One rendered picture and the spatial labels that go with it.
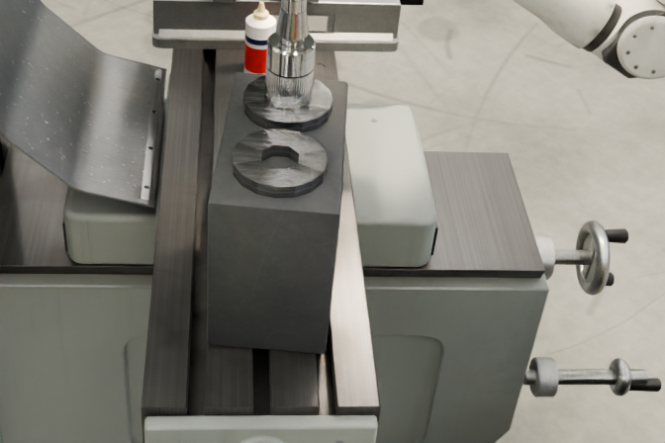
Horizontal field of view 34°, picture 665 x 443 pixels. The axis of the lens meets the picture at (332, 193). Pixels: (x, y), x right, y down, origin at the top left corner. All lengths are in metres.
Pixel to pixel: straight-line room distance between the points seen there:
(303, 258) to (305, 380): 0.13
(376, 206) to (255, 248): 0.47
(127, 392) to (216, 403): 0.60
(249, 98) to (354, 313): 0.25
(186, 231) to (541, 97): 2.20
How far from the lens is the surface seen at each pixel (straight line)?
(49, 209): 1.58
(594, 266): 1.72
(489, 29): 3.61
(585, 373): 1.71
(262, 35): 1.43
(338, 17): 1.54
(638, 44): 1.28
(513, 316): 1.57
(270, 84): 1.06
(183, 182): 1.29
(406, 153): 1.55
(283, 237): 0.99
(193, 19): 1.53
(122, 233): 1.43
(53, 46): 1.54
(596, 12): 1.30
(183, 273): 1.17
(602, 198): 2.97
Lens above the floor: 1.77
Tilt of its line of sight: 39 degrees down
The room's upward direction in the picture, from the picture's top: 6 degrees clockwise
